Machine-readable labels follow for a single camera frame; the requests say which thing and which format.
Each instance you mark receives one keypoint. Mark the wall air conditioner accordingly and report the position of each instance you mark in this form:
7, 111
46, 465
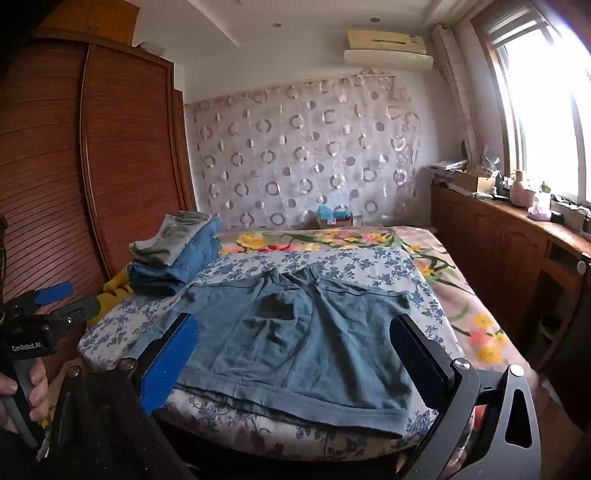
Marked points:
388, 48

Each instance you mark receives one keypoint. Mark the blue pants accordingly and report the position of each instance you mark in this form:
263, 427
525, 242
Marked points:
295, 332

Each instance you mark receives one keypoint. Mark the wooden slatted wardrobe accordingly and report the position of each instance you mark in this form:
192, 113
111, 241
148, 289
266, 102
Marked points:
115, 161

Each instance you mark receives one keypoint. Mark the blue packet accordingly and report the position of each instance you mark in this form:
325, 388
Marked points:
330, 211

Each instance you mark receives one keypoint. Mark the small cardboard box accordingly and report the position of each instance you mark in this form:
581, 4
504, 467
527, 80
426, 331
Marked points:
334, 222

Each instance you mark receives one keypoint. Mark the blue floral blanket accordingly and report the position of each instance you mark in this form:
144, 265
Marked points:
115, 323

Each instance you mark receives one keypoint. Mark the dark blue folded jeans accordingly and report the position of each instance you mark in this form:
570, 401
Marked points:
154, 279

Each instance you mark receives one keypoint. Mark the cardboard box on wardrobe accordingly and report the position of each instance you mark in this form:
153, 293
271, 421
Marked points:
92, 18

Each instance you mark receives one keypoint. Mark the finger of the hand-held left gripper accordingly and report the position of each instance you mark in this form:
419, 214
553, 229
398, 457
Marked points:
76, 311
55, 293

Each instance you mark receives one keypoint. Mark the pink bottle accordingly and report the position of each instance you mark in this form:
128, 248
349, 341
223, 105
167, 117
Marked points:
521, 191

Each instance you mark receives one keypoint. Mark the grey folded pants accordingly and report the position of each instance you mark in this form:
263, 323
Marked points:
171, 240

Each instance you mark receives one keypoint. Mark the small white jar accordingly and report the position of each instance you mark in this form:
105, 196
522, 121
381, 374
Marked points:
357, 220

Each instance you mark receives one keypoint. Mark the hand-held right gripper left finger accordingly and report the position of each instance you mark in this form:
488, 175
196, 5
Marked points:
171, 364

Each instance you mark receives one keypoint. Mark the window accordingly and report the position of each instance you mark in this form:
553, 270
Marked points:
545, 106

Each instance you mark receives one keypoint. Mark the person's left hand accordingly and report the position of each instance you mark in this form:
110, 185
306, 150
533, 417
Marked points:
40, 387

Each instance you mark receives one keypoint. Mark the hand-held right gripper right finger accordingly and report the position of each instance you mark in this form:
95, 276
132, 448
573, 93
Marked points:
411, 344

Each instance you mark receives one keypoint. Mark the light blue folded jeans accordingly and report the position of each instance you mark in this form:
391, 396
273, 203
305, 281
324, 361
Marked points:
203, 249

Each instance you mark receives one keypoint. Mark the open cardboard box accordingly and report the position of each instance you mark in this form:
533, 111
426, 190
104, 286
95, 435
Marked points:
475, 181

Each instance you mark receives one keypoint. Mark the stack of papers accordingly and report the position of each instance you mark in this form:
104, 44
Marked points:
445, 168

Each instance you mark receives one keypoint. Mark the yellow flower bedsheet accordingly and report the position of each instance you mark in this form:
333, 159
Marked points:
461, 286

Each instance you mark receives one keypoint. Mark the yellow cloth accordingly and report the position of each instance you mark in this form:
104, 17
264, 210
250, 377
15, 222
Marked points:
117, 284

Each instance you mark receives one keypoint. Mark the circle pattern curtain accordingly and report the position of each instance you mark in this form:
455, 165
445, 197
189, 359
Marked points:
300, 152

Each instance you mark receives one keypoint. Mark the wooden side cabinet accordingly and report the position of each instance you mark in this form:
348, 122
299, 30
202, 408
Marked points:
498, 249

